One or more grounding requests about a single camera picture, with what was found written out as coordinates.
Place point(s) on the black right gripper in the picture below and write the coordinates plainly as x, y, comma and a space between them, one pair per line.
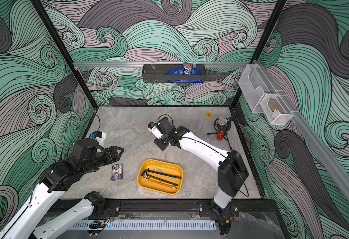
162, 143

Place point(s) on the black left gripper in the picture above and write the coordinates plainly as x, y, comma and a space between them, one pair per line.
115, 157

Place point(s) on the large black hex key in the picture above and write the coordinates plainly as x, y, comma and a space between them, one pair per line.
151, 171

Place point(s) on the blue sleeved hex key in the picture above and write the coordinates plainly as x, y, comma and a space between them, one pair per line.
157, 171

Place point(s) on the yellow sleeved hex key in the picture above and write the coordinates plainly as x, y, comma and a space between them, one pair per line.
161, 180

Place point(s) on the small black hex key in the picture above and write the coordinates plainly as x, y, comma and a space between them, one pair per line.
161, 178

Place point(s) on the orange sleeved hex key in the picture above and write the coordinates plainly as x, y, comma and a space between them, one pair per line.
160, 183

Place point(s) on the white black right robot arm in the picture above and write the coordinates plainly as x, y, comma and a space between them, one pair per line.
229, 165

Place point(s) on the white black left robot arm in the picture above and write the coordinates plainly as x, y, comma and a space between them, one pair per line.
87, 156

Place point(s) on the blue playing cards box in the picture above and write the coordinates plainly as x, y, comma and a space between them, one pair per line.
117, 172

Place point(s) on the yellow storage tray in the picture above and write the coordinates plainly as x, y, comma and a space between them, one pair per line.
160, 176

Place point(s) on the yellow round sticker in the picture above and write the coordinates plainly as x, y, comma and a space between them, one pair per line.
209, 114

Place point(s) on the red glitter microphone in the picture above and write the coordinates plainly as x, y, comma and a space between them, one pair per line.
222, 124

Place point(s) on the black microphone tripod stand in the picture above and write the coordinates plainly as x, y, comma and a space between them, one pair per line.
226, 132

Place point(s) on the blue snack package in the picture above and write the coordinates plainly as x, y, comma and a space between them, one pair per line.
186, 74

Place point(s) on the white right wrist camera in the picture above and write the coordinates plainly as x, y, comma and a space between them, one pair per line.
156, 129

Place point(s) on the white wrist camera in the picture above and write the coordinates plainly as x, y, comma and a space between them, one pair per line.
99, 136
156, 129

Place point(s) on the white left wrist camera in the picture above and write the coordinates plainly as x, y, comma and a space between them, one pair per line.
99, 136

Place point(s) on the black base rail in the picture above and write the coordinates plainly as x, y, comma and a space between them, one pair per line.
202, 207

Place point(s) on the black wall shelf basket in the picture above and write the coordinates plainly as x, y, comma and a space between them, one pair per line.
157, 73

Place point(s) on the white slotted cable duct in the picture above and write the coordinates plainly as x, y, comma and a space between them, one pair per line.
162, 225

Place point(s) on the large clear wall bin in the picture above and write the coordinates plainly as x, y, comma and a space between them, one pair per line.
255, 84

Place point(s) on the aluminium back wall rail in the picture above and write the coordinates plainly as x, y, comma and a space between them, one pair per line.
133, 64

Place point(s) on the aluminium wall rail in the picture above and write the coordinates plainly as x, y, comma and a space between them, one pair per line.
133, 64
327, 159

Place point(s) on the small clear wall bin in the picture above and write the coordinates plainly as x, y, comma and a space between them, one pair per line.
275, 110

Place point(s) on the aluminium right wall rail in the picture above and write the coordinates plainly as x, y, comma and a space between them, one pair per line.
327, 159

